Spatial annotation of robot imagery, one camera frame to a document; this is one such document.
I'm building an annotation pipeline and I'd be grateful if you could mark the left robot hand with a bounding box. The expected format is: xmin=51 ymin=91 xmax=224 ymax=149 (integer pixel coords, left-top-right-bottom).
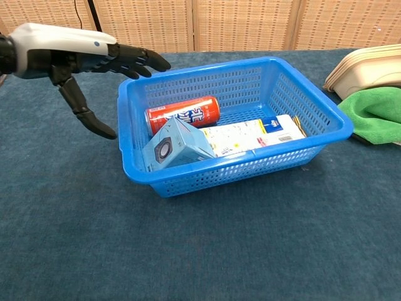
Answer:
xmin=11 ymin=22 xmax=172 ymax=140

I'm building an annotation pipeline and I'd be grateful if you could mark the red soda can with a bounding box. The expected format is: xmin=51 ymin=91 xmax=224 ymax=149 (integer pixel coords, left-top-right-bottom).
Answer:
xmin=143 ymin=95 xmax=221 ymax=136

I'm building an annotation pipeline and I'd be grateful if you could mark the small light blue box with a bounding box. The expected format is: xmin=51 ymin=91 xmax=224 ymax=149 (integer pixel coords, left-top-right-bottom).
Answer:
xmin=141 ymin=116 xmax=217 ymax=172

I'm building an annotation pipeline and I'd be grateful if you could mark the white snack packet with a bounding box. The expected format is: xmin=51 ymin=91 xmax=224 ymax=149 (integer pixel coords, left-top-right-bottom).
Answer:
xmin=199 ymin=114 xmax=307 ymax=158

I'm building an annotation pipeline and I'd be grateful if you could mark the beige plastic food container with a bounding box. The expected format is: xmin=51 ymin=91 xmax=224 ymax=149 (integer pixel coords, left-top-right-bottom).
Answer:
xmin=323 ymin=43 xmax=401 ymax=98

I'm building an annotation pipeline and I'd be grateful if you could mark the green microfiber cloth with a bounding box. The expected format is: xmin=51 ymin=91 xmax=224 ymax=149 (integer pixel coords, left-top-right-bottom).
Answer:
xmin=337 ymin=87 xmax=401 ymax=146

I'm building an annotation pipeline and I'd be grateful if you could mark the bamboo folding screen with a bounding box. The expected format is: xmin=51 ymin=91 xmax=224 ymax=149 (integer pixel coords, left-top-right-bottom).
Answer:
xmin=0 ymin=0 xmax=401 ymax=54

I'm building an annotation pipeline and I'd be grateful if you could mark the teal table carpet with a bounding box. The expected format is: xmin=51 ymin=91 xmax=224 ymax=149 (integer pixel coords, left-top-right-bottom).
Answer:
xmin=0 ymin=48 xmax=401 ymax=301

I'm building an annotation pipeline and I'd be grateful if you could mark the blue plastic basket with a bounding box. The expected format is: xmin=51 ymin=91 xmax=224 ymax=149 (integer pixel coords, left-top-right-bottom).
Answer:
xmin=117 ymin=56 xmax=355 ymax=198

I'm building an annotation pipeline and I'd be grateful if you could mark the thin black hanging cable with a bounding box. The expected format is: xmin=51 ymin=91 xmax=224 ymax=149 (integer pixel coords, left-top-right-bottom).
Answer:
xmin=73 ymin=0 xmax=84 ymax=28

